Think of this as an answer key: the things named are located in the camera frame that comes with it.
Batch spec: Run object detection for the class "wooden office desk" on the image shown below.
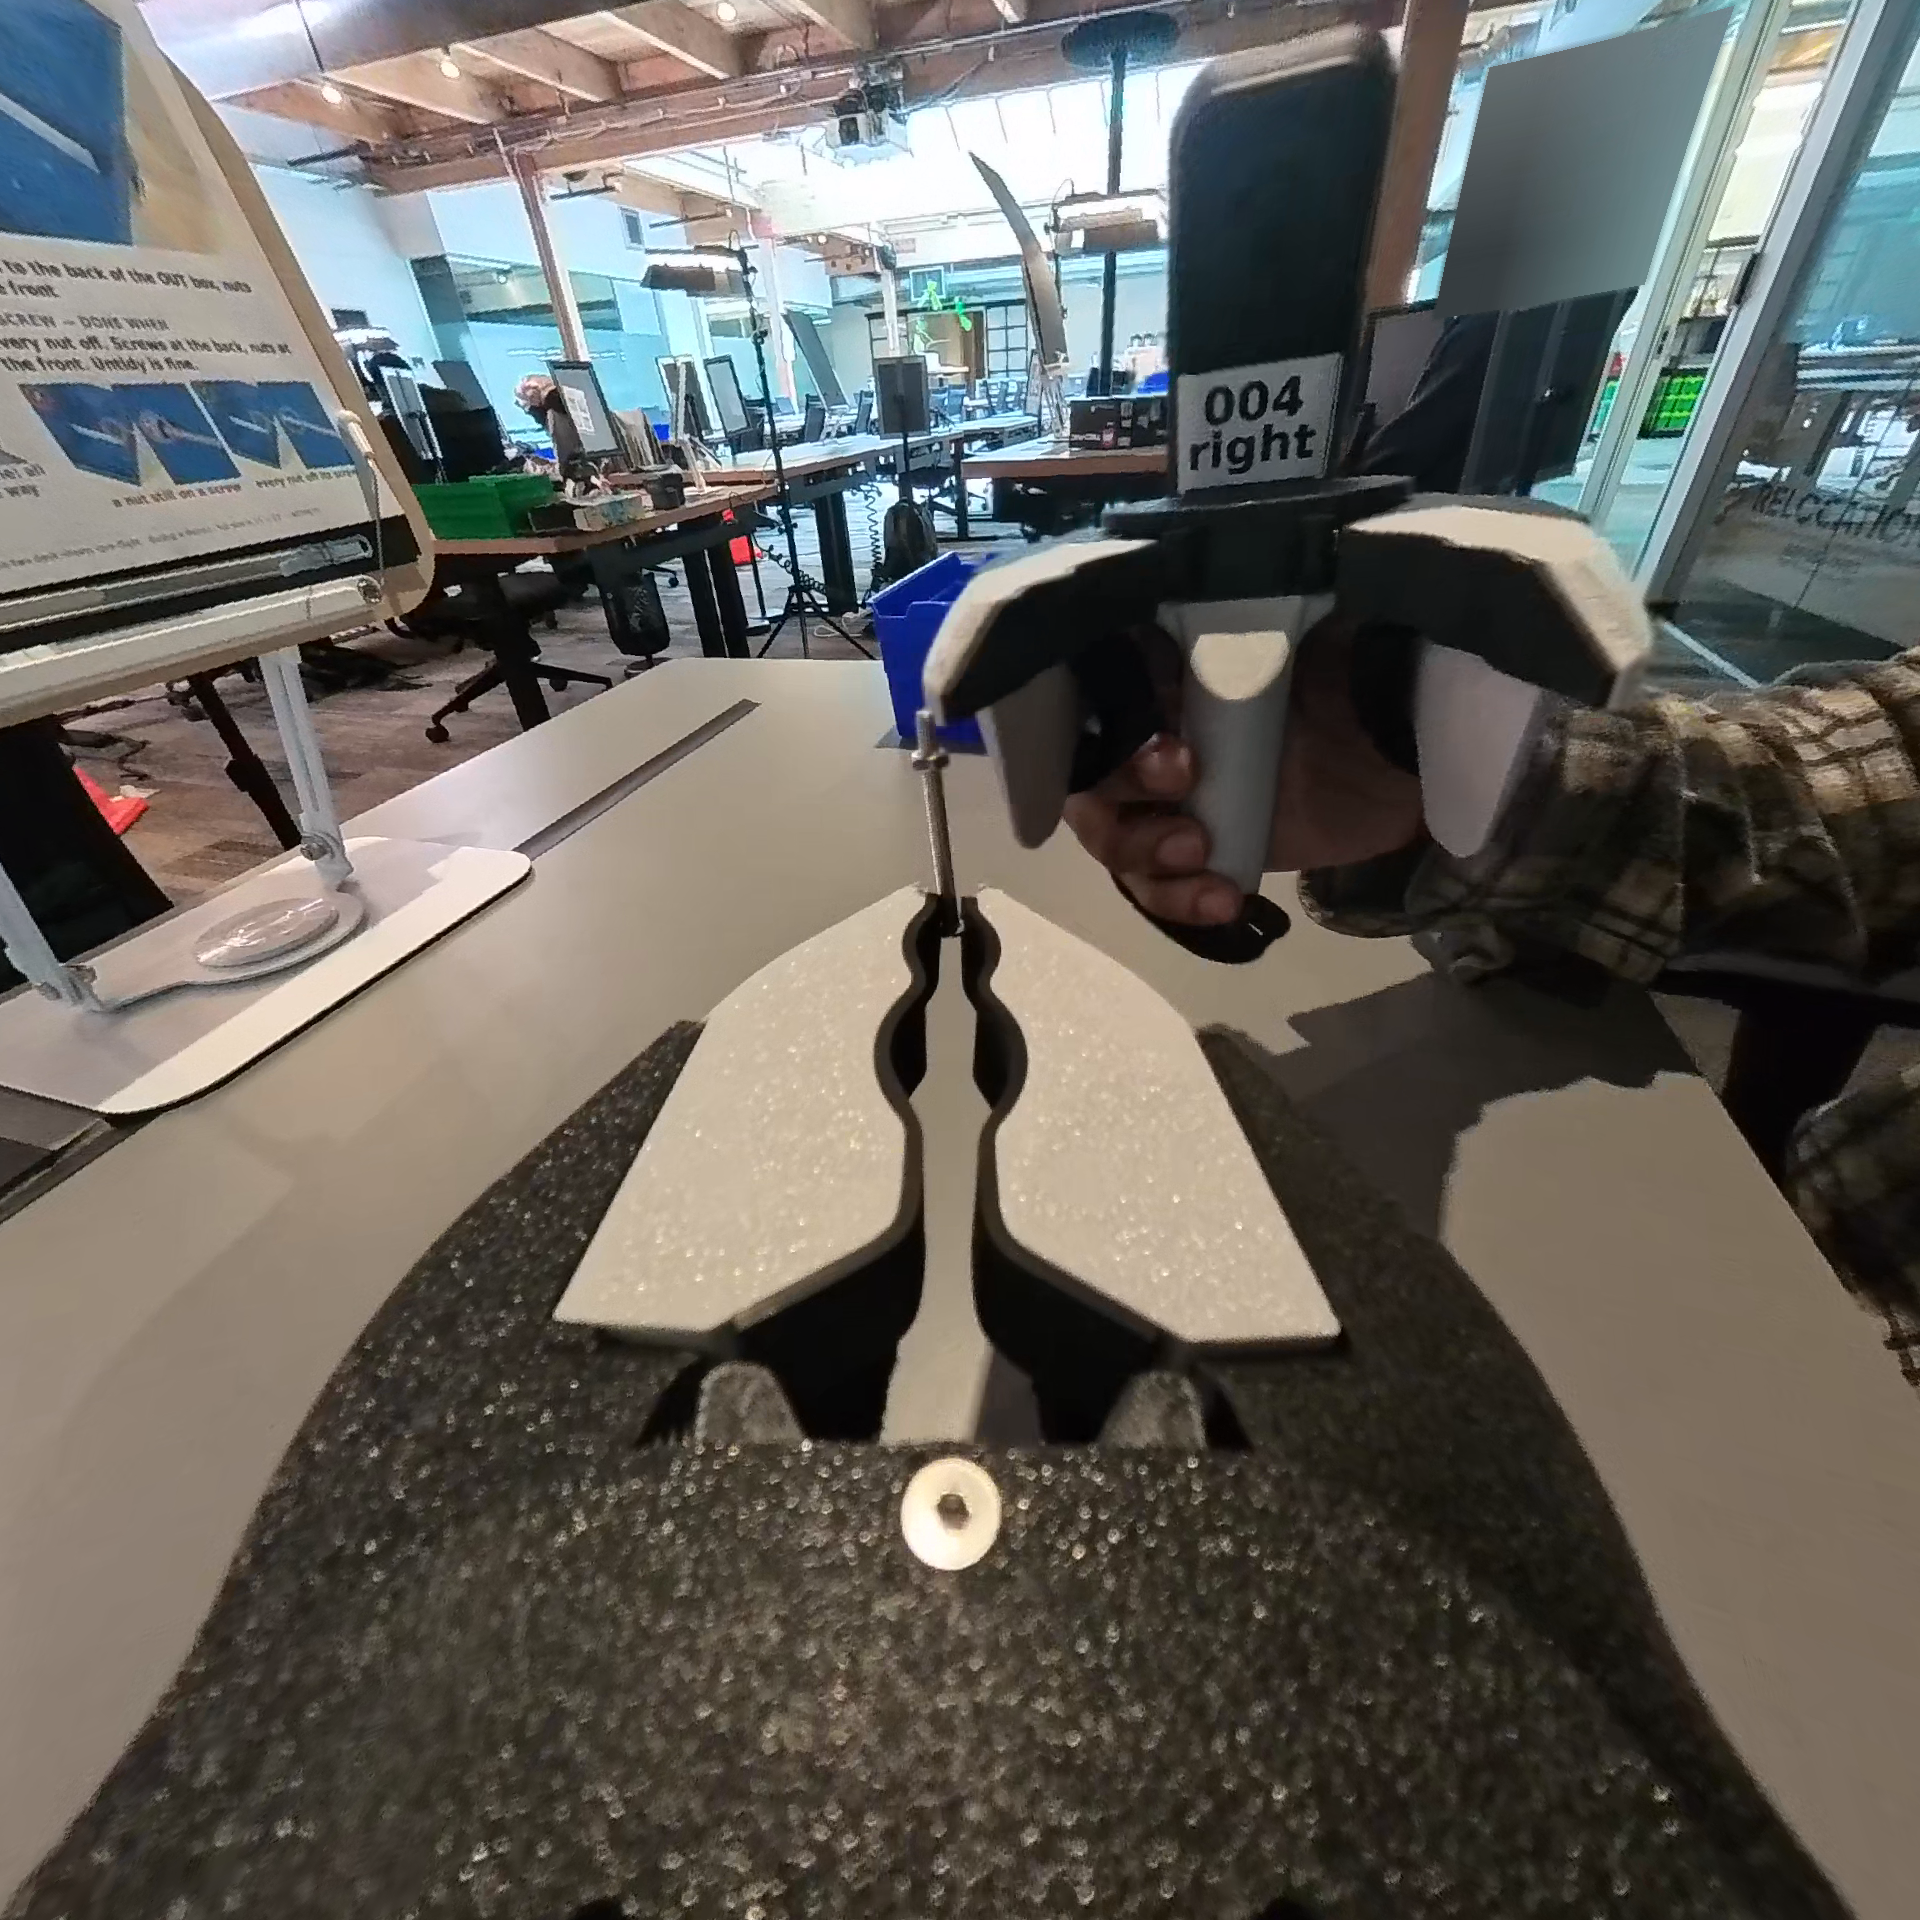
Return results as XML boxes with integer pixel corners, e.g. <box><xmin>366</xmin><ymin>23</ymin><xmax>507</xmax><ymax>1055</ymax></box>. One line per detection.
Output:
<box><xmin>421</xmin><ymin>477</ymin><xmax>783</xmax><ymax>665</ymax></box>

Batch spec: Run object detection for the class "black tripod stand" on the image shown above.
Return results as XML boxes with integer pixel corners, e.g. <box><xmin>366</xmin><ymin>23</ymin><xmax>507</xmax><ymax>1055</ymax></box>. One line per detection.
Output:
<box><xmin>746</xmin><ymin>239</ymin><xmax>883</xmax><ymax>663</ymax></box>

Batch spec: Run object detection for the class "black round-top pole stand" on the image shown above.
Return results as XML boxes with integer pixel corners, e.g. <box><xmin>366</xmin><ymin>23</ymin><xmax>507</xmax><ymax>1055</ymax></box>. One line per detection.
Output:
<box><xmin>1063</xmin><ymin>12</ymin><xmax>1181</xmax><ymax>414</ymax></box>

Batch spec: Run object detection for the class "black office chair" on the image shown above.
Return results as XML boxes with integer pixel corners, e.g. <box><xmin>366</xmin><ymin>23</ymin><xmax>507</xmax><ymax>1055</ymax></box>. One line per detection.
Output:
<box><xmin>381</xmin><ymin>567</ymin><xmax>620</xmax><ymax>747</ymax></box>

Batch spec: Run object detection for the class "person's right hand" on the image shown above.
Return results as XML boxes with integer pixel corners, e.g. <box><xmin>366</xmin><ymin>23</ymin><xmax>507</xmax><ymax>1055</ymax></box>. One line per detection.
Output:
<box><xmin>1063</xmin><ymin>612</ymin><xmax>1430</xmax><ymax>927</ymax></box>

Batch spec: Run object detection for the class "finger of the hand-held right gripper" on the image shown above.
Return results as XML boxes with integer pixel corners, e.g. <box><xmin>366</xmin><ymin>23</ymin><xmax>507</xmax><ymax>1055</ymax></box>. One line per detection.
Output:
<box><xmin>1340</xmin><ymin>499</ymin><xmax>1658</xmax><ymax>860</ymax></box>
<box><xmin>918</xmin><ymin>535</ymin><xmax>1169</xmax><ymax>849</ymax></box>

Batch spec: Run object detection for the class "green plastic bin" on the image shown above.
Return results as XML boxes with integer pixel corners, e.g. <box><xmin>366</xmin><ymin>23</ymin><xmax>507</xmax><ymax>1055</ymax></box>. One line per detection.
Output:
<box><xmin>411</xmin><ymin>476</ymin><xmax>561</xmax><ymax>540</ymax></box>

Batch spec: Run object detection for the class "blue plastic bin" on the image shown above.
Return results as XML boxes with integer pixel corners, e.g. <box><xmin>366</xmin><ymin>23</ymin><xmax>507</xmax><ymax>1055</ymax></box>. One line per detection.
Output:
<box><xmin>870</xmin><ymin>549</ymin><xmax>1003</xmax><ymax>757</ymax></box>

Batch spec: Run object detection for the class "black computer monitor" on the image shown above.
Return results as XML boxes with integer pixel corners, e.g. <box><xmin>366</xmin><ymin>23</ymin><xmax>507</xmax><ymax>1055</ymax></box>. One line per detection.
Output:
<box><xmin>546</xmin><ymin>358</ymin><xmax>625</xmax><ymax>463</ymax></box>

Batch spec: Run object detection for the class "printed instruction sheet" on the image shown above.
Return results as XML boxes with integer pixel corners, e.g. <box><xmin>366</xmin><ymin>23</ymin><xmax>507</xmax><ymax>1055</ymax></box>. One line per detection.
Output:
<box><xmin>0</xmin><ymin>0</ymin><xmax>379</xmax><ymax>601</ymax></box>

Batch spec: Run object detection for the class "small metal bolt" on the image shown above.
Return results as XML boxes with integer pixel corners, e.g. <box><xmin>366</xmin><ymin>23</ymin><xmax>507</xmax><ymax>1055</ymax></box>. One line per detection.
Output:
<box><xmin>909</xmin><ymin>714</ymin><xmax>967</xmax><ymax>942</ymax></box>

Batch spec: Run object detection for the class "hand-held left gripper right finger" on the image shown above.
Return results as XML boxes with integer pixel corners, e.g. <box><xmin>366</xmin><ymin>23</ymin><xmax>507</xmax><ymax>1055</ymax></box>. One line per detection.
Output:
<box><xmin>964</xmin><ymin>886</ymin><xmax>1346</xmax><ymax>1439</ymax></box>

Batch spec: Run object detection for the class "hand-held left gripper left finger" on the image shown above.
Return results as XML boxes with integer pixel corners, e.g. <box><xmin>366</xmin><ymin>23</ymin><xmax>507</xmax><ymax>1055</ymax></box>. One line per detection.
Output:
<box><xmin>550</xmin><ymin>884</ymin><xmax>964</xmax><ymax>1439</ymax></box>

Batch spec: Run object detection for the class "person's plaid shirt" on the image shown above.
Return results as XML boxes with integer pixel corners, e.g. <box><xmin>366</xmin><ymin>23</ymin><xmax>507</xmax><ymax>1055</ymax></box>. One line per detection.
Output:
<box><xmin>1790</xmin><ymin>1049</ymin><xmax>1920</xmax><ymax>1390</ymax></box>

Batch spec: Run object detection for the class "instruction sheet on stand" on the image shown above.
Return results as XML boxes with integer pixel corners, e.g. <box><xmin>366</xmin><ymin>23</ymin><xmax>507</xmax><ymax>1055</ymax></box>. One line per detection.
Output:
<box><xmin>0</xmin><ymin>0</ymin><xmax>537</xmax><ymax>1121</ymax></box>

